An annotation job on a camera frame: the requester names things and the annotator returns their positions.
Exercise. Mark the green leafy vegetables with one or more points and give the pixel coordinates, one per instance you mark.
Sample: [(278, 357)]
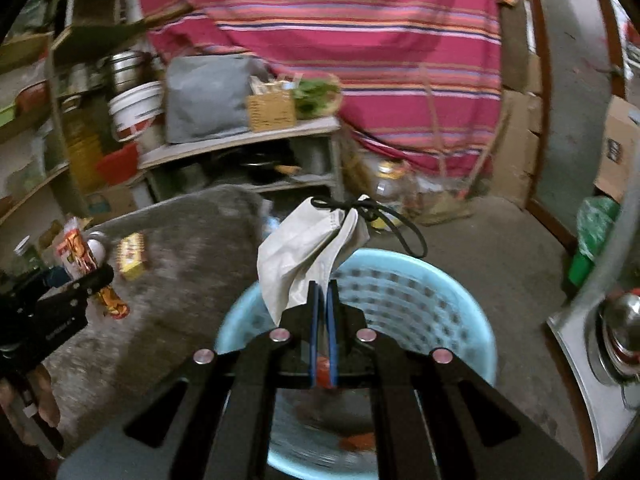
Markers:
[(315, 95)]

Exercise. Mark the grey fabric bag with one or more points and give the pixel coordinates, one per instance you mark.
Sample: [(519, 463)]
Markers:
[(210, 100)]

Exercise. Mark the orange plastic bag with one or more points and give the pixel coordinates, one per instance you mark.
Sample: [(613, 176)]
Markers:
[(357, 442)]

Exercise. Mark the straw broom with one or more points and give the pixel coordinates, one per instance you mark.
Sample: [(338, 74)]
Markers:
[(442, 210)]

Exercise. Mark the clear oil bottle yellow label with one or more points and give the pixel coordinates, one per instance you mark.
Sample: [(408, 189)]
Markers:
[(390, 185)]

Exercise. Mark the grey wooden cabinet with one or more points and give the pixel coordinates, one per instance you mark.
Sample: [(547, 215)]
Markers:
[(240, 142)]

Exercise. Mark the stainless steel pot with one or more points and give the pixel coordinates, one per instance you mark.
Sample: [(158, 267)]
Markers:
[(125, 70)]

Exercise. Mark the stainless steel cooker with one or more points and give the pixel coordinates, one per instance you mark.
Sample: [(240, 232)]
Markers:
[(620, 330)]

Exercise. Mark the white face mask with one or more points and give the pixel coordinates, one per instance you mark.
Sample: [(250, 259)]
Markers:
[(300, 255)]

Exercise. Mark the person's left hand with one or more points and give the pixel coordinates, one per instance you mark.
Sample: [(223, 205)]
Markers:
[(47, 395)]

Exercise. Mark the wooden shelf rack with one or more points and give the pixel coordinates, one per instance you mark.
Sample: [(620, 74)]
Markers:
[(30, 125)]

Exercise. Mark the red striped cloth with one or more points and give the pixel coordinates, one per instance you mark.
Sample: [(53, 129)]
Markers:
[(350, 35)]

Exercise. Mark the green plastic bag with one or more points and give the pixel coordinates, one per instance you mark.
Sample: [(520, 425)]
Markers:
[(595, 230)]

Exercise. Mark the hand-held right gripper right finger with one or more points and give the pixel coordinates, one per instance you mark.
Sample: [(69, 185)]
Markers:
[(332, 330)]

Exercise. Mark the light blue plastic basket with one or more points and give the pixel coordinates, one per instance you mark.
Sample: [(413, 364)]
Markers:
[(400, 285)]

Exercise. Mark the red foil snack wrapper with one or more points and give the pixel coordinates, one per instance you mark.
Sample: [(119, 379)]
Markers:
[(75, 252)]

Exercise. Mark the red plastic basin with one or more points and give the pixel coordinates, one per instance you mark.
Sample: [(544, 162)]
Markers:
[(117, 165)]

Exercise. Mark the brown cardboard box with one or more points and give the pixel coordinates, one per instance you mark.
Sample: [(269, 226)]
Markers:
[(107, 202)]

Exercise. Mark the bunch of wooden chopsticks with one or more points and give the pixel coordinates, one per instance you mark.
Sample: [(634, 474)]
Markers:
[(270, 85)]

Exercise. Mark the dark green container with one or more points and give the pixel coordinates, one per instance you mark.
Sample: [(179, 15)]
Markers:
[(27, 262)]

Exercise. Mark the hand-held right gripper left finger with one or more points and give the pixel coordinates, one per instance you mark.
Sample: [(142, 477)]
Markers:
[(314, 330)]

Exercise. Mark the woven tan box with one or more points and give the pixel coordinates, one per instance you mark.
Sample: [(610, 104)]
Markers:
[(272, 112)]

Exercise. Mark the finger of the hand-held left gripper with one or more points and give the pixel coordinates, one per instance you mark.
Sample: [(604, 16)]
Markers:
[(92, 280)]

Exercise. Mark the yellow oil jug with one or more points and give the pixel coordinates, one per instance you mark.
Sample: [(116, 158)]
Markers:
[(82, 150)]

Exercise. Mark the stack of flattened cardboard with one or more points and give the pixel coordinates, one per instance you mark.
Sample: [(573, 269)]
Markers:
[(517, 135)]

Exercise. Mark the white plastic bucket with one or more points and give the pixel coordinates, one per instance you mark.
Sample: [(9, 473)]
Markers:
[(135, 110)]

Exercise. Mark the yellow snack packet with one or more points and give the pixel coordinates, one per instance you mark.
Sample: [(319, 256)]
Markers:
[(132, 255)]

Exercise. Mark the white bottle brown cap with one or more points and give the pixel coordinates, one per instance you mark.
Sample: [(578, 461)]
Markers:
[(96, 250)]

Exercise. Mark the printed cardboard box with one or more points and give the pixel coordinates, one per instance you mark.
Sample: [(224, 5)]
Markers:
[(617, 155)]

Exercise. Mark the wooden stick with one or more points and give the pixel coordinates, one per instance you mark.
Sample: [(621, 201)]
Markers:
[(487, 155)]

